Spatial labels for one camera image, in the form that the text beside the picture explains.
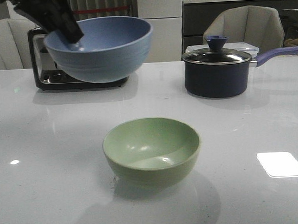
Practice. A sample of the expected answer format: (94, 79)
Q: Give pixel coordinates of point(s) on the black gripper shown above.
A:
(50, 15)

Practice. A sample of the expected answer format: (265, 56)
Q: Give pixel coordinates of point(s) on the blue bowl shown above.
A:
(111, 48)

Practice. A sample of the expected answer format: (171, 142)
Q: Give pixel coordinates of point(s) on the green bowl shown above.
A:
(152, 152)

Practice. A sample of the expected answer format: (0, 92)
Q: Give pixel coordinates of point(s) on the black and silver toaster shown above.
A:
(48, 76)

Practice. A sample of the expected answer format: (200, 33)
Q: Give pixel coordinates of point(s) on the beige chair left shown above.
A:
(14, 44)

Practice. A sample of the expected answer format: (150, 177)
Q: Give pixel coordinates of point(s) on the beige chair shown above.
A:
(256, 25)
(14, 44)

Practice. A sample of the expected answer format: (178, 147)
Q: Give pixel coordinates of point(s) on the white cabinet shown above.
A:
(166, 18)

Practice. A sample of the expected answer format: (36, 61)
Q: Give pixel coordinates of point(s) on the grey counter unit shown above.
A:
(199, 14)

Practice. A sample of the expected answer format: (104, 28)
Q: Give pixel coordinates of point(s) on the glass pot lid blue knob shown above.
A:
(215, 53)

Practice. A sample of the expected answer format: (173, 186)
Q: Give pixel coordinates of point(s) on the dark blue saucepan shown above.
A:
(228, 80)

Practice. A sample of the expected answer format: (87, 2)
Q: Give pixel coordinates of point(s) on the clear plastic container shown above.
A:
(240, 46)

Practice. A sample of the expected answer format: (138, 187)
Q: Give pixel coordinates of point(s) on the beige chair right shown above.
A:
(256, 25)

